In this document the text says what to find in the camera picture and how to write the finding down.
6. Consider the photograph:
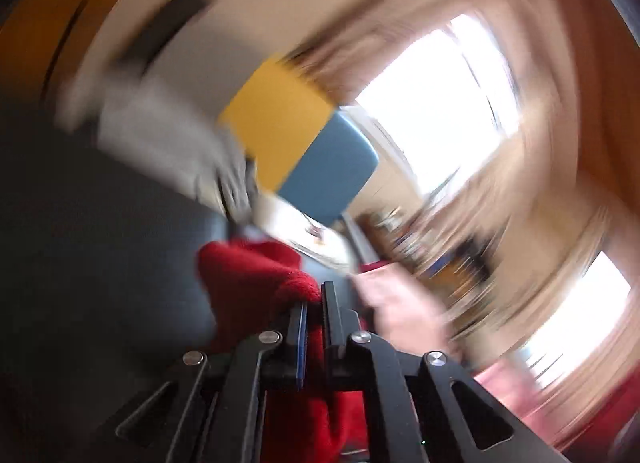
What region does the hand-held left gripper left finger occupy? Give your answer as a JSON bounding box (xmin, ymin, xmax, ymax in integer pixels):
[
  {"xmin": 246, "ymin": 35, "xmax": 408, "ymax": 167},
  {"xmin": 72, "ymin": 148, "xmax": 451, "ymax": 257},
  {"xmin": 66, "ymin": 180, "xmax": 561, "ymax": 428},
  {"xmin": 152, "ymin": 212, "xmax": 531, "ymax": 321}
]
[{"xmin": 100, "ymin": 301, "xmax": 308, "ymax": 463}]

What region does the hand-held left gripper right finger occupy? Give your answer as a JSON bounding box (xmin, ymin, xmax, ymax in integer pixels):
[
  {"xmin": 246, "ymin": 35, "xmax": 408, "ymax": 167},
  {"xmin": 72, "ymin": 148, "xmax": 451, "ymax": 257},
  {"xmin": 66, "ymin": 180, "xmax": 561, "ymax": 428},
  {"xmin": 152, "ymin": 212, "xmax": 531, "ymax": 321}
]
[{"xmin": 321, "ymin": 281, "xmax": 571, "ymax": 463}]

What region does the red knit sweater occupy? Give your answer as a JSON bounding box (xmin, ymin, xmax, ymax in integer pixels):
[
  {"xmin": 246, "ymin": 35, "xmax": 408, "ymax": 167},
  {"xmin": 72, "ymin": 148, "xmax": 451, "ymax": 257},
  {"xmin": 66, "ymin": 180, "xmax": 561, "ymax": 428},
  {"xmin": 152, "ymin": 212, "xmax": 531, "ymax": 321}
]
[{"xmin": 197, "ymin": 240, "xmax": 371, "ymax": 463}]

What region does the small red object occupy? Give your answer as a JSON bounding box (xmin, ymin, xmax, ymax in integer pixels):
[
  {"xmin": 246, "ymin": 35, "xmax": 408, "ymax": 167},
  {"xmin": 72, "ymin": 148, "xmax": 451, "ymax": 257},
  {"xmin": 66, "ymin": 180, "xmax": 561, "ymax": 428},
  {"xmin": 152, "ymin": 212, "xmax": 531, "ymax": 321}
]
[{"xmin": 359, "ymin": 259, "xmax": 401, "ymax": 275}]

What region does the white printed book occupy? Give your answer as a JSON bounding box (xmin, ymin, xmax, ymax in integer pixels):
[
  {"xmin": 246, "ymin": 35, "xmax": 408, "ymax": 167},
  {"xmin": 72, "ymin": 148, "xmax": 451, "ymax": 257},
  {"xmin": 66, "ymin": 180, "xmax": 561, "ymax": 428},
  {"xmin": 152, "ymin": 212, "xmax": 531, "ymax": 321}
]
[{"xmin": 250, "ymin": 193, "xmax": 358, "ymax": 274}]

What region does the cluttered shelf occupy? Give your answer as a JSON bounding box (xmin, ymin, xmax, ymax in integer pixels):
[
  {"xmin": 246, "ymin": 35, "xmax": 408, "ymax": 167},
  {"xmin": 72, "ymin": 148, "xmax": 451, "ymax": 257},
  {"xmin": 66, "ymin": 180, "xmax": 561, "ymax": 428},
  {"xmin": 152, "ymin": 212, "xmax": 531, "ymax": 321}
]
[{"xmin": 365, "ymin": 208, "xmax": 491, "ymax": 284}]

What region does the blue panel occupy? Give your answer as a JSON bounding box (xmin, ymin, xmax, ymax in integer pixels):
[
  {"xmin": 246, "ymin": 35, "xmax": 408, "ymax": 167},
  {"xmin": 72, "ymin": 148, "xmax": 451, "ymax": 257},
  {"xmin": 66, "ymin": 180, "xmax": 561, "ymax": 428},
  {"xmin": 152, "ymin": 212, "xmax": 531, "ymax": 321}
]
[{"xmin": 277, "ymin": 110, "xmax": 378, "ymax": 226}]

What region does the yellow panel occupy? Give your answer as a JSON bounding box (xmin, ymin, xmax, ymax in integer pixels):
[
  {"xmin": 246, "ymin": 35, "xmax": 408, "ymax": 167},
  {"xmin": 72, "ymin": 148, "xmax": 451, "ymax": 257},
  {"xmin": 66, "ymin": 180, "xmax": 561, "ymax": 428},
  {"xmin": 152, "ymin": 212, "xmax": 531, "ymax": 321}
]
[{"xmin": 218, "ymin": 57, "xmax": 335, "ymax": 192}]

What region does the grey shirt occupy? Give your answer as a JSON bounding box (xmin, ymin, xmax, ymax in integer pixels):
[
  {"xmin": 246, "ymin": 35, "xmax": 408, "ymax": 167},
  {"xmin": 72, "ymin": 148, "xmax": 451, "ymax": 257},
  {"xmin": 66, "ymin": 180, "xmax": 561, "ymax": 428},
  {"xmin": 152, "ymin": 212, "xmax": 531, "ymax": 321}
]
[{"xmin": 60, "ymin": 78, "xmax": 256, "ymax": 219}]

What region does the window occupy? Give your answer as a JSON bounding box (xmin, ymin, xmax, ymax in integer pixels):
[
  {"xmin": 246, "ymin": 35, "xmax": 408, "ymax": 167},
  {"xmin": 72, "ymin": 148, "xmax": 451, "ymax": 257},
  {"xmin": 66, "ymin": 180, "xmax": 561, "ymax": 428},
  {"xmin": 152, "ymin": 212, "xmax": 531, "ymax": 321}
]
[
  {"xmin": 357, "ymin": 13, "xmax": 523, "ymax": 194},
  {"xmin": 520, "ymin": 250, "xmax": 632, "ymax": 389}
]

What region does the black bar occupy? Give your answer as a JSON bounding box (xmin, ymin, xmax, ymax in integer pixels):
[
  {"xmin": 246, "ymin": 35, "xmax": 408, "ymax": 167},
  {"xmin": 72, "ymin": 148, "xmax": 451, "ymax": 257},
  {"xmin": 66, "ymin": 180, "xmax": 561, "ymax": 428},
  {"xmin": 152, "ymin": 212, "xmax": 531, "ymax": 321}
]
[{"xmin": 120, "ymin": 0, "xmax": 208, "ymax": 64}]

